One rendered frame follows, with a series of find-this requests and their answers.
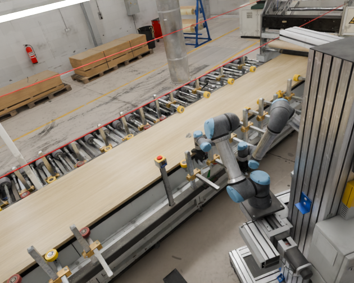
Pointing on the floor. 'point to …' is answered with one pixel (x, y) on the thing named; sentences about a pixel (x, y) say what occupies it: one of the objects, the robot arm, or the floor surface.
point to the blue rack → (197, 27)
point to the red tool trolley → (157, 27)
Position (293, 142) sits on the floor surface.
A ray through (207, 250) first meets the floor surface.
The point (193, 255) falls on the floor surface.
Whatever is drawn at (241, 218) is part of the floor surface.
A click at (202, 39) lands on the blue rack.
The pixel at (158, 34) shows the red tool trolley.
